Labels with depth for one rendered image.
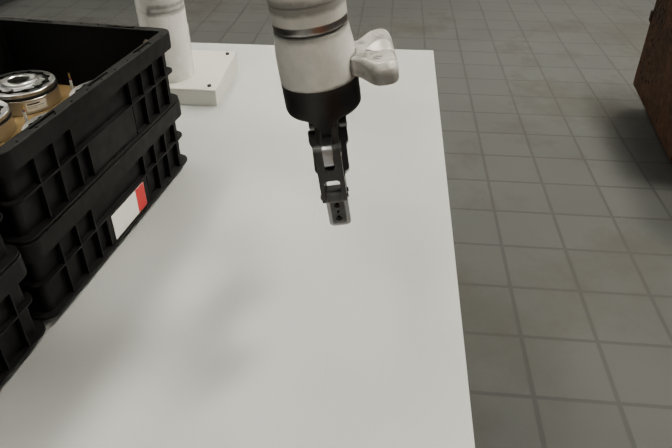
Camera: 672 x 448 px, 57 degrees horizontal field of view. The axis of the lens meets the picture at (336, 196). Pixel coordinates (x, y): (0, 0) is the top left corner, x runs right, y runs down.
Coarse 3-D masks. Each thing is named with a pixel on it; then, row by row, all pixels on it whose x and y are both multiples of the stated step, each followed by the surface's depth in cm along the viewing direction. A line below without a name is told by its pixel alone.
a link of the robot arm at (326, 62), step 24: (288, 48) 55; (312, 48) 54; (336, 48) 55; (360, 48) 58; (384, 48) 57; (288, 72) 56; (312, 72) 55; (336, 72) 56; (360, 72) 57; (384, 72) 55
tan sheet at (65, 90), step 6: (60, 90) 98; (66, 90) 98; (66, 96) 96; (60, 102) 94; (30, 114) 90; (36, 114) 90; (18, 120) 89; (24, 120) 89; (18, 126) 87; (18, 132) 86; (0, 144) 83
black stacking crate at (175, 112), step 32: (160, 128) 92; (128, 160) 84; (160, 160) 95; (96, 192) 77; (128, 192) 86; (160, 192) 94; (64, 224) 71; (96, 224) 79; (32, 256) 67; (64, 256) 72; (96, 256) 80; (32, 288) 69; (64, 288) 74
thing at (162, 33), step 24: (24, 24) 95; (48, 24) 94; (72, 24) 94; (96, 24) 94; (144, 48) 85; (168, 48) 91; (120, 72) 79; (72, 96) 71; (96, 96) 74; (48, 120) 66; (72, 120) 70; (24, 144) 63; (48, 144) 67; (0, 168) 61
